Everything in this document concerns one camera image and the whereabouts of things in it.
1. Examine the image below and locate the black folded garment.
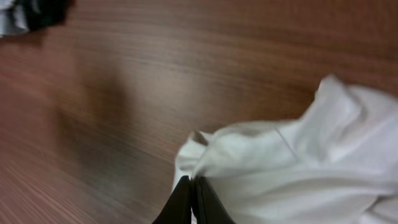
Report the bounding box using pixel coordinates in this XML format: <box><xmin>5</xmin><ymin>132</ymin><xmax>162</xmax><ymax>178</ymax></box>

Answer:
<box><xmin>21</xmin><ymin>0</ymin><xmax>76</xmax><ymax>31</ymax></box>

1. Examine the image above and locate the white shirt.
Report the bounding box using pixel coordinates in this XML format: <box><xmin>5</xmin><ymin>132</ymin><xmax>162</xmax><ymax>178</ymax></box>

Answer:
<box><xmin>174</xmin><ymin>77</ymin><xmax>397</xmax><ymax>224</ymax></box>

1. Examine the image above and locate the light denim folded garment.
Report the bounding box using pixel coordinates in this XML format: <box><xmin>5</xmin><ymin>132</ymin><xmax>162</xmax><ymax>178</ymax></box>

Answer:
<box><xmin>1</xmin><ymin>0</ymin><xmax>29</xmax><ymax>37</ymax></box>

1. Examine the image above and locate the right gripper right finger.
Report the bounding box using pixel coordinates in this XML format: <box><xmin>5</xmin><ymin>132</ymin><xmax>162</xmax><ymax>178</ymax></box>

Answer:
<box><xmin>191</xmin><ymin>177</ymin><xmax>235</xmax><ymax>224</ymax></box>

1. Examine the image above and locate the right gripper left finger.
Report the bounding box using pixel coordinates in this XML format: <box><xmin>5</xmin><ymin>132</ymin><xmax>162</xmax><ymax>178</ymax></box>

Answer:
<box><xmin>152</xmin><ymin>175</ymin><xmax>192</xmax><ymax>224</ymax></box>

